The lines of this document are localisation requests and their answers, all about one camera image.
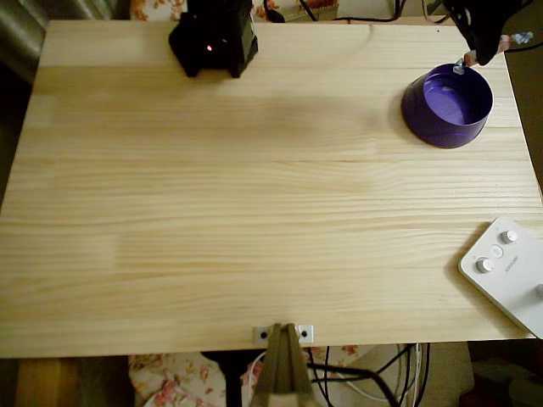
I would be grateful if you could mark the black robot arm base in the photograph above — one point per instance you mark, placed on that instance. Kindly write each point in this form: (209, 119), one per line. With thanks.
(212, 46)

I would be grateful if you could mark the purple bowl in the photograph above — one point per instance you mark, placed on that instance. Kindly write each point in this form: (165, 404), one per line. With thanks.
(447, 106)

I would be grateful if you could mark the white control box with knobs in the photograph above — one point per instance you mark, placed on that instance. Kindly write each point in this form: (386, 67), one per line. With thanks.
(509, 271)

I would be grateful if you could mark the black stand pole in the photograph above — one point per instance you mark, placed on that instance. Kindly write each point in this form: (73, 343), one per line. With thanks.
(231, 381)

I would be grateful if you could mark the grey curtain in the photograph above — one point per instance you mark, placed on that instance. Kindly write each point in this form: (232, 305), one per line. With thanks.
(25, 25)

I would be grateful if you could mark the floral patterned cloth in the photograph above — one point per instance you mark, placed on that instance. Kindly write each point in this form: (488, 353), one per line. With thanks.
(169, 381)

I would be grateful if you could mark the white mounting bracket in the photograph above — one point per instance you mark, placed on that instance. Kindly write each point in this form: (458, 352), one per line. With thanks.
(305, 334)

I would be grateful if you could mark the olive camera stand arm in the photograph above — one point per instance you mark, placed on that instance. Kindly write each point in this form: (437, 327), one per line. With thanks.
(280, 369)

